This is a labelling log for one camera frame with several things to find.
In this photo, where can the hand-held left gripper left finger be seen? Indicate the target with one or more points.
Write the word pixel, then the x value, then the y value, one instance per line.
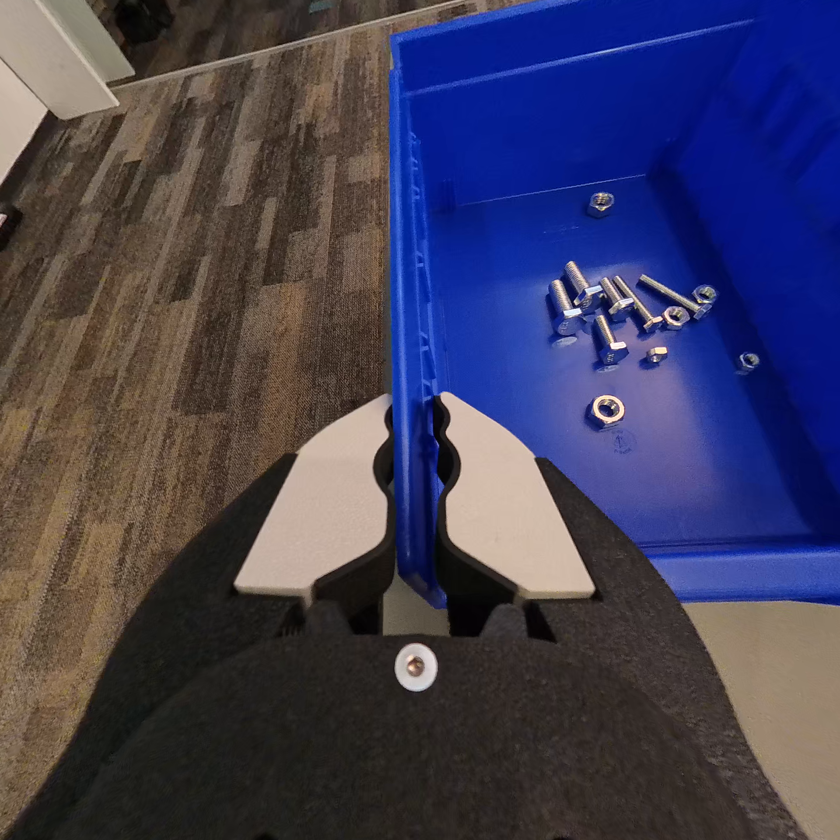
pixel 315 518

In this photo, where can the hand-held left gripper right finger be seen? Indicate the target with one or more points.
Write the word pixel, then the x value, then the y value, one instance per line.
pixel 518 525

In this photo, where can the group of small steel nuts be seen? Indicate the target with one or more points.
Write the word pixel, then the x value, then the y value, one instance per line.
pixel 592 205

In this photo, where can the blue plastic bin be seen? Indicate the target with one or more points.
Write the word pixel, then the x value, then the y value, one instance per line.
pixel 525 131

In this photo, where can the white cabinet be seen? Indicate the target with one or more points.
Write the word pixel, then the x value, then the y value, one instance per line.
pixel 59 59

